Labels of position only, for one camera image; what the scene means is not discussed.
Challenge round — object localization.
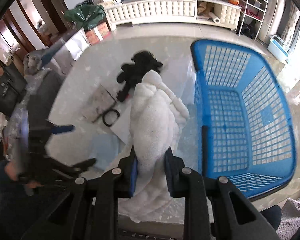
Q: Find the grey speckled cloth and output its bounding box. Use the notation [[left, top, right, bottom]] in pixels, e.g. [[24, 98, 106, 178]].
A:
[[82, 85, 116, 122]]

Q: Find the red white cardboard box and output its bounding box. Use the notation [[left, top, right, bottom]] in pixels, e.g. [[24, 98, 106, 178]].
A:
[[85, 22, 110, 46]]

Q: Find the black hair ring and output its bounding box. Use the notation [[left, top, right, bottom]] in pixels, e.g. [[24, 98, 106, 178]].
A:
[[102, 108, 121, 127]]

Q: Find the light blue storage bin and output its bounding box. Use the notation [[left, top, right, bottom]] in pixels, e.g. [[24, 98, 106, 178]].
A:
[[267, 35, 290, 64]]

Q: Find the white flat sheet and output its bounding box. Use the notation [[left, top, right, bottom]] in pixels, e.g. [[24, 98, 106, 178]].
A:
[[110, 102, 132, 144]]

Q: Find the white metal shelf rack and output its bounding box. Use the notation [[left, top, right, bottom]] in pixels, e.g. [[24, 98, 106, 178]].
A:
[[237, 0, 269, 40]]

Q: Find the black handbag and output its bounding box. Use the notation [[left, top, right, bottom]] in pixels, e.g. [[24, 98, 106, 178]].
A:
[[0, 60, 27, 118]]

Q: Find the white tufted TV cabinet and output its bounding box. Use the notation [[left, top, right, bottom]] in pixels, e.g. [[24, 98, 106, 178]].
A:
[[104, 0, 241, 30]]

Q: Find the blue plastic laundry basket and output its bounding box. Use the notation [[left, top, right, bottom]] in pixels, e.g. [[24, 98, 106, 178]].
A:
[[191, 39, 296, 201]]

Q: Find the green plastic bag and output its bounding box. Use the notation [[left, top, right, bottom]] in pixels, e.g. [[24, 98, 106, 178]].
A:
[[64, 3, 106, 31]]

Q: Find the black plush toy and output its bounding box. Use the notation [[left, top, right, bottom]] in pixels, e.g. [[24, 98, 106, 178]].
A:
[[116, 50, 163, 102]]

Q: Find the paper towel roll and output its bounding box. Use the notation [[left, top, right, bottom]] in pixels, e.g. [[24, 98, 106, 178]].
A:
[[208, 12, 220, 24]]

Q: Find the white fluffy towel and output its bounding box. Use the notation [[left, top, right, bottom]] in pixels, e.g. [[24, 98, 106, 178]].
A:
[[119, 70, 190, 223]]

